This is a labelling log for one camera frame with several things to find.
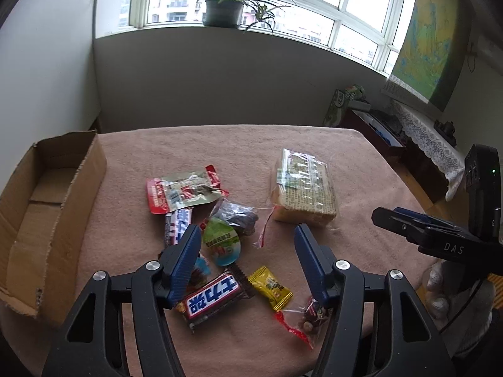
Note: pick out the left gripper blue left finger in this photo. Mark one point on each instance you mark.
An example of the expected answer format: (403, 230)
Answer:
(91, 340)

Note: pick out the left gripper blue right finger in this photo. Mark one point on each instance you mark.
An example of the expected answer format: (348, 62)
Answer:
(378, 325)

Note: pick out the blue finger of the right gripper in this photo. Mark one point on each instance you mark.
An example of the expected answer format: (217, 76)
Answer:
(434, 237)
(404, 218)

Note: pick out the clear bag red nuts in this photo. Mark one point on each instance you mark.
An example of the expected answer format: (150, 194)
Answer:
(306, 322)

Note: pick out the yellow candy packet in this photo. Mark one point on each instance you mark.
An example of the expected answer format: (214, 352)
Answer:
(266, 283)

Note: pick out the snickers bar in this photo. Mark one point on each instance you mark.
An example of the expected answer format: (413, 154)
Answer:
(210, 299)
(175, 224)

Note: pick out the clear cracker pack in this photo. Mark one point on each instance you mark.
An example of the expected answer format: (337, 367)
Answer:
(302, 190)

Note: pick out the red silver snack pouch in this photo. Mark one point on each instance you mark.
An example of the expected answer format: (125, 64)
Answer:
(167, 194)

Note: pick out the dark dried fruit bag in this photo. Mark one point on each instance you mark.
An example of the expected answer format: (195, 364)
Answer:
(242, 218)

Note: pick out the red green jelly pouch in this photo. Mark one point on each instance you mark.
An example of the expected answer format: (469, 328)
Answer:
(200, 273)

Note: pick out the gloved right hand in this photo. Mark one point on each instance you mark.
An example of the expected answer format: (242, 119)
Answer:
(460, 303)

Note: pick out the white lace cloth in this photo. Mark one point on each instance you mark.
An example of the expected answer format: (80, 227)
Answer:
(420, 129)

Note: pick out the dark wooden side cabinet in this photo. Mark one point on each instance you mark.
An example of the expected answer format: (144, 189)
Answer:
(386, 134)

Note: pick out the green white carton box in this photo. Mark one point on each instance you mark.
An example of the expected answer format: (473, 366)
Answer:
(339, 104)

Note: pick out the brown cardboard box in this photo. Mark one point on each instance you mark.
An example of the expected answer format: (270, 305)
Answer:
(45, 208)

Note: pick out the white cabinet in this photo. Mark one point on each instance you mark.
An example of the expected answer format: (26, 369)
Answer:
(48, 81)

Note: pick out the potted spider plant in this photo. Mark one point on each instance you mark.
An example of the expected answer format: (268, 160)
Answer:
(228, 13)

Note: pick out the black camera on cabinet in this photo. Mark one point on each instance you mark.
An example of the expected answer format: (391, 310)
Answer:
(446, 131)

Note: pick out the yellow green wall map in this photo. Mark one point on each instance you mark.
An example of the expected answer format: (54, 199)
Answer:
(431, 58)

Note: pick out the white window frame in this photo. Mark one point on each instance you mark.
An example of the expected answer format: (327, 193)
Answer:
(368, 31)

